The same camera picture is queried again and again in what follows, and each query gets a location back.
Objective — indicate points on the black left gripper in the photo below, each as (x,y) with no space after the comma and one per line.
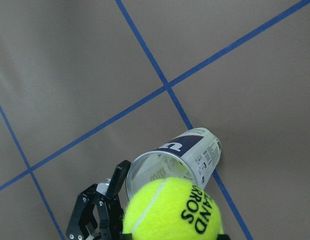
(97,214)

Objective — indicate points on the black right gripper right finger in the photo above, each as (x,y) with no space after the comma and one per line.
(223,236)

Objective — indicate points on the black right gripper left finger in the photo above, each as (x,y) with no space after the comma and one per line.
(125,236)

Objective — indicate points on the yellow Roland Garros tennis ball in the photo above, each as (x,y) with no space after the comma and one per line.
(172,209)

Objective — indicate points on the Wilson tennis ball can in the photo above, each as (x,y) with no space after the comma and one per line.
(192,156)

